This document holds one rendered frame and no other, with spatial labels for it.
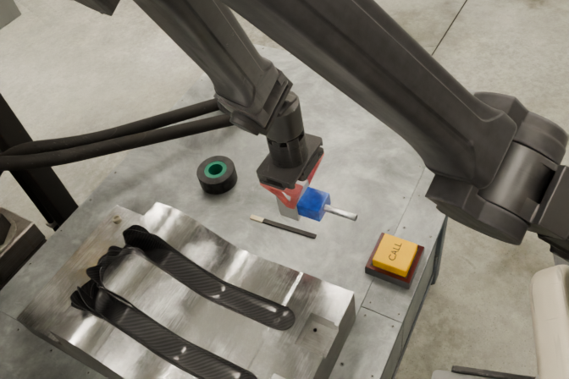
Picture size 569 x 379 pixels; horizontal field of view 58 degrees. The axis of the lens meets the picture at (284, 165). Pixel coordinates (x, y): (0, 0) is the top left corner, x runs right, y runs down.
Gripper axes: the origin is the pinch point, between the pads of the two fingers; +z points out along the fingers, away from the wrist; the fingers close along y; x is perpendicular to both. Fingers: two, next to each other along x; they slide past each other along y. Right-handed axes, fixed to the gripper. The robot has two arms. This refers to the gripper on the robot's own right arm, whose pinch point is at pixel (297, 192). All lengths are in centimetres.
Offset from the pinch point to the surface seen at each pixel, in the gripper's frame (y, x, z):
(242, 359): 26.2, 4.0, 6.2
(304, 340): 19.0, 9.9, 8.7
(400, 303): 4.3, 19.4, 15.3
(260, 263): 11.2, -2.0, 6.4
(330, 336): 16.7, 13.1, 8.8
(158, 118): -13.0, -43.8, 8.2
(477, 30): -195, -12, 95
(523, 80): -162, 17, 96
